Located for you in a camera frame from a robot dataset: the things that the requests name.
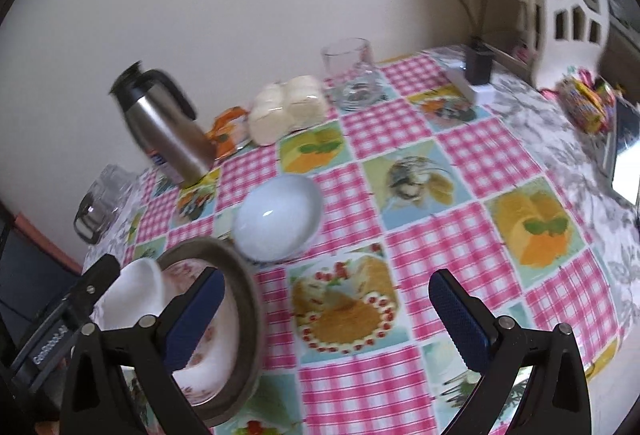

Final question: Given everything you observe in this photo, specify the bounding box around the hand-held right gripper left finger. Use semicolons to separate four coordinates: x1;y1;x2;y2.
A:
60;267;226;435

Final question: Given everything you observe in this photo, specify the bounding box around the colourful snack packet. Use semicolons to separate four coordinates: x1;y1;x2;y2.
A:
556;71;622;134

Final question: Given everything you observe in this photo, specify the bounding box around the clear drinking glass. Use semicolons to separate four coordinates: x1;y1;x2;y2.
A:
94;164;136;206

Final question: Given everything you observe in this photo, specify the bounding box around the floral rim oval plate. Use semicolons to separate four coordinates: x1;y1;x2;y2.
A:
165;260;237;408

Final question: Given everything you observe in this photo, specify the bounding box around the orange snack packet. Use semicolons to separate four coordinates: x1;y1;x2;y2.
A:
210;107;251;160

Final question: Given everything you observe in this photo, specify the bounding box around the stainless steel round plate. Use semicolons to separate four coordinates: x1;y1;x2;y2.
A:
155;237;266;428

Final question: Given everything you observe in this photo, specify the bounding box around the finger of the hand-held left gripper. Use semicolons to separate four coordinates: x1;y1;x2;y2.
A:
65;254;121;316

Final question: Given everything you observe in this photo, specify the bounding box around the clear glass mug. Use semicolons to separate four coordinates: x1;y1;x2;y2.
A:
321;37;386;112

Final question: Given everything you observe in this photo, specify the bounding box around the white square bowl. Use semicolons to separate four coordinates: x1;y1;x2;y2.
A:
92;259;166;332

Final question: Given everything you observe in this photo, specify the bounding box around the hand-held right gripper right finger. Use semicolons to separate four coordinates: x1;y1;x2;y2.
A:
429;269;593;435

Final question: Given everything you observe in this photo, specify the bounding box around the light blue bowl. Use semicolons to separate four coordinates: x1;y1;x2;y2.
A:
232;175;324;264

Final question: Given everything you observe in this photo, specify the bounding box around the stainless steel thermos jug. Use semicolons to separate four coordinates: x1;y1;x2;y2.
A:
109;61;217;188

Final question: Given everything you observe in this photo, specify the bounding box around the dark blue cabinet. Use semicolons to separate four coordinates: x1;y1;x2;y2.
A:
0;200;86;316

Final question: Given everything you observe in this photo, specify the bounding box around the pink checked tablecloth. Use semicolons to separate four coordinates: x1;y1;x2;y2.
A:
120;45;626;435

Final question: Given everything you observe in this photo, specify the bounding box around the bag of steamed buns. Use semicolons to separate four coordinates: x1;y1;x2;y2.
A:
248;75;329;146

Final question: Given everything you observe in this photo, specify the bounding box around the black charger adapter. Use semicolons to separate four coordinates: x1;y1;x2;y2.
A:
466;37;494;86

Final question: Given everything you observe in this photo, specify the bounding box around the glass teapot black handle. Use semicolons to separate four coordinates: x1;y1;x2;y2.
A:
74;185;123;245

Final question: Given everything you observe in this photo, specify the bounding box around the smartphone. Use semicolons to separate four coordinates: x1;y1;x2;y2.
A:
606;99;640;206

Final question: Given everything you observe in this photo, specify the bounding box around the white power strip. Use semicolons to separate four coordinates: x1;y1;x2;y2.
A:
444;65;494;106

